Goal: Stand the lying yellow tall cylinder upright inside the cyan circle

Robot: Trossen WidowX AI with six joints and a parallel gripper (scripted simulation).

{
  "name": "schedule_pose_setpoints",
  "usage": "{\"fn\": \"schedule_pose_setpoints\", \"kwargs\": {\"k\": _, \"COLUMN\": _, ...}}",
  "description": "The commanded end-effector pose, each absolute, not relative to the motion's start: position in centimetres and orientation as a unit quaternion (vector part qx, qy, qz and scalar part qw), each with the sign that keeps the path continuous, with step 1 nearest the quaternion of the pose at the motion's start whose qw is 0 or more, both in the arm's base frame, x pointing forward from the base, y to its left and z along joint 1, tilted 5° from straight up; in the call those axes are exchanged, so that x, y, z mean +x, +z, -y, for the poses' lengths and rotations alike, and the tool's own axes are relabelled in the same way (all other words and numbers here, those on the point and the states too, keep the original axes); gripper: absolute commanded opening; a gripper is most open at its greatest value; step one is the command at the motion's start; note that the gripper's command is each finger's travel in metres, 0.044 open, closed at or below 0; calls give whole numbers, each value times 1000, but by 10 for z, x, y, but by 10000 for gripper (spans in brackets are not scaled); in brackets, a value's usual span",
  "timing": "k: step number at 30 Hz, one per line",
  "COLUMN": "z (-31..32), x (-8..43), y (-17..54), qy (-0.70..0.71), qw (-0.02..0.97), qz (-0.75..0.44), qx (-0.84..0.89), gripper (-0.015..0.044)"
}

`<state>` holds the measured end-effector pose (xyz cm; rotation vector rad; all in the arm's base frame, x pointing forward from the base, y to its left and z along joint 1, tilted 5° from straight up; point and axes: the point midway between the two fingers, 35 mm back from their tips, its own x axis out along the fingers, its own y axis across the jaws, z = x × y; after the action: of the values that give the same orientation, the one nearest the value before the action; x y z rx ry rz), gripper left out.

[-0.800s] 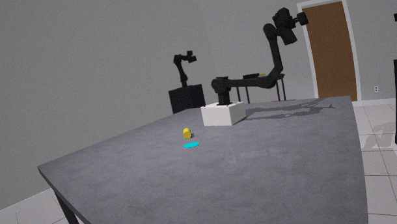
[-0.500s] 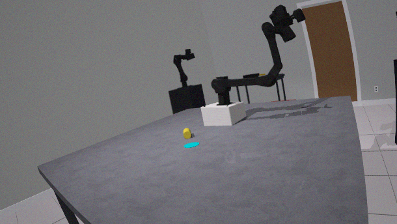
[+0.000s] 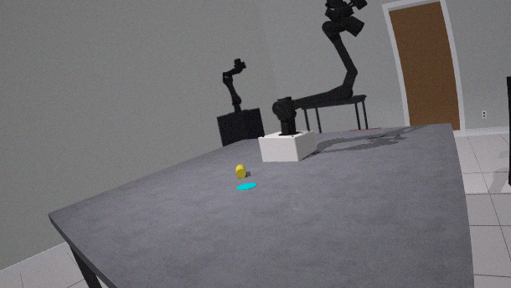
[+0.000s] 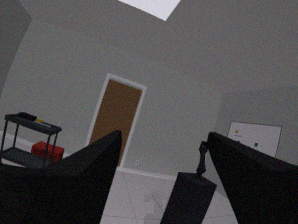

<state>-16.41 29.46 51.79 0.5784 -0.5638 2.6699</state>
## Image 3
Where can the cyan circle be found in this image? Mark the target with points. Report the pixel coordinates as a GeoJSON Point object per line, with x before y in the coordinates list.
{"type": "Point", "coordinates": [246, 186]}

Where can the yellow cylinder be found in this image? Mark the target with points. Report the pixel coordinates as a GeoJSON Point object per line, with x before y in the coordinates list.
{"type": "Point", "coordinates": [240, 171]}

